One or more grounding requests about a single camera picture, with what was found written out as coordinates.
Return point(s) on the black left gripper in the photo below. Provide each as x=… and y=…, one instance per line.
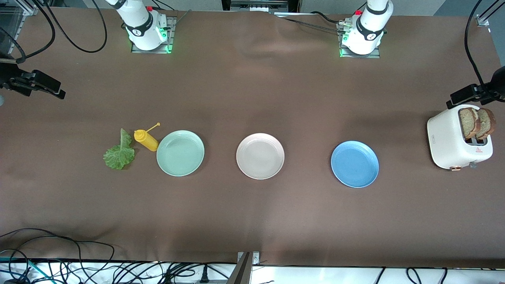
x=495, y=87

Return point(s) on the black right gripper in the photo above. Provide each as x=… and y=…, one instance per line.
x=8, y=75

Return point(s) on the brown bread slice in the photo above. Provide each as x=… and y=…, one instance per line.
x=487, y=122
x=467, y=122

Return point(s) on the green lettuce leaf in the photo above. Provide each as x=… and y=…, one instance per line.
x=118, y=156

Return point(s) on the yellow mustard squeeze bottle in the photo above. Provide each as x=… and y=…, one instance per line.
x=146, y=141

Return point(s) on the blue plate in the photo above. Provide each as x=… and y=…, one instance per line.
x=355, y=164

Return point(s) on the mint green plate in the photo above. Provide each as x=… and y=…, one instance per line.
x=180, y=154

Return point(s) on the beige plate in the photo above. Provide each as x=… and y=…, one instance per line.
x=260, y=156

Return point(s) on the white toaster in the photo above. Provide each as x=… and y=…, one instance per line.
x=446, y=138

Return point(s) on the black equipment rack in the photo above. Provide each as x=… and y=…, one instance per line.
x=260, y=4

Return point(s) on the black power plug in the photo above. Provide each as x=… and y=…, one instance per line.
x=204, y=274

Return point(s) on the brown table cover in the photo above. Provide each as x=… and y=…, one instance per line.
x=252, y=221

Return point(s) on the clear enclosure with aluminium frame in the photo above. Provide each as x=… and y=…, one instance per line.
x=10, y=23

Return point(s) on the aluminium corner bracket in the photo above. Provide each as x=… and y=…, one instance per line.
x=482, y=20

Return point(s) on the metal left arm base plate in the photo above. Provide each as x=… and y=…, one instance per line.
x=359, y=56

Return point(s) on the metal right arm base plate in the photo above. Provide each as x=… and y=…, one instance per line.
x=169, y=35

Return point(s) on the metal edge bracket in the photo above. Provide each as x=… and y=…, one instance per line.
x=246, y=268

